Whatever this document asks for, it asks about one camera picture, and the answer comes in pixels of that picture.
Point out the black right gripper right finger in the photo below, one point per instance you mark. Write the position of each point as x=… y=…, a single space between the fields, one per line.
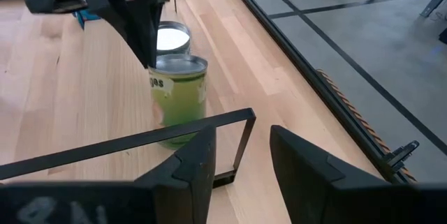
x=314 y=196

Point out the grey metal bench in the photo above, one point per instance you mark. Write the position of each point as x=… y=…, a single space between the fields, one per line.
x=434 y=0

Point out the black table frame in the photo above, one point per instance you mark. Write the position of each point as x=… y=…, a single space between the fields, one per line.
x=309 y=77

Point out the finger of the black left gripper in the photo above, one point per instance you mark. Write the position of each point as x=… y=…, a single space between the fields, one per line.
x=134 y=28
x=158 y=28

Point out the black table edge clamp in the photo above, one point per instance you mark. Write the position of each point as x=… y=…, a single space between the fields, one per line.
x=401 y=154

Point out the green food can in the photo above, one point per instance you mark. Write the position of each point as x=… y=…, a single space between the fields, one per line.
x=181 y=102

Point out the yellow and blue food can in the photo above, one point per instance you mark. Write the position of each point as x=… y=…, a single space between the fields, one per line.
x=173 y=39

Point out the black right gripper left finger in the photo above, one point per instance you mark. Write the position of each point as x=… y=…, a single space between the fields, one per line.
x=174 y=196

